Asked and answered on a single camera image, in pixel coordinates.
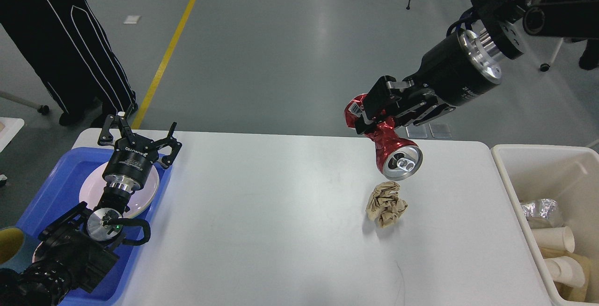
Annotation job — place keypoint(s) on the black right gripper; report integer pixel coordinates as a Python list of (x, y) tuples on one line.
[(456, 70)]

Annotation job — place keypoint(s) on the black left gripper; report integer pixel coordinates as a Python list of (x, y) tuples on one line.
[(131, 163)]

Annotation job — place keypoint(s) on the red foil wrapper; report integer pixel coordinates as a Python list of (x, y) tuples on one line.
[(396, 158)]

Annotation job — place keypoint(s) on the pink plate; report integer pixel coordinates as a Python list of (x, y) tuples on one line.
[(92, 189)]

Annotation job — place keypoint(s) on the brown paper ball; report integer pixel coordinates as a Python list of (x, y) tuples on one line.
[(384, 205)]

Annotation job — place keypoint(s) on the white paper cup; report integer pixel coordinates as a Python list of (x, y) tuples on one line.
[(557, 238), (566, 270)]

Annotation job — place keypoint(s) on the large brown paper bag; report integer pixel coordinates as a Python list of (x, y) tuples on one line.
[(567, 292)]

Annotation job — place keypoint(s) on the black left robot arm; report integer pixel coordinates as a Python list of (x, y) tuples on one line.
[(77, 249)]

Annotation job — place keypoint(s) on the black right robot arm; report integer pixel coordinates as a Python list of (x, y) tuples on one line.
[(493, 20)]

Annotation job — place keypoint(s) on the left floor plate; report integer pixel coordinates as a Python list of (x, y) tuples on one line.
[(417, 132)]

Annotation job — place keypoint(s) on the floor plate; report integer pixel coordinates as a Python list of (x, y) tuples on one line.
[(417, 132), (441, 131)]

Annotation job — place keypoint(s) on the right floor plate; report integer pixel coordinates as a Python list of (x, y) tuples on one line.
[(441, 131)]

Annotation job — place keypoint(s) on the blue plastic tray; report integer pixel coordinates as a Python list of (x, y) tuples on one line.
[(58, 195)]

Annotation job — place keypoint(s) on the white side table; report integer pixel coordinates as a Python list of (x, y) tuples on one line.
[(9, 129)]

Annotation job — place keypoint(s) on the white office chair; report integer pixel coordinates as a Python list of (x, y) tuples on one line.
[(545, 67)]

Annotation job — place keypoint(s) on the person in black tracksuit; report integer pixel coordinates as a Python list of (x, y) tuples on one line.
[(69, 50)]

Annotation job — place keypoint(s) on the white plastic bin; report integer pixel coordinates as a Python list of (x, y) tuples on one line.
[(570, 176)]

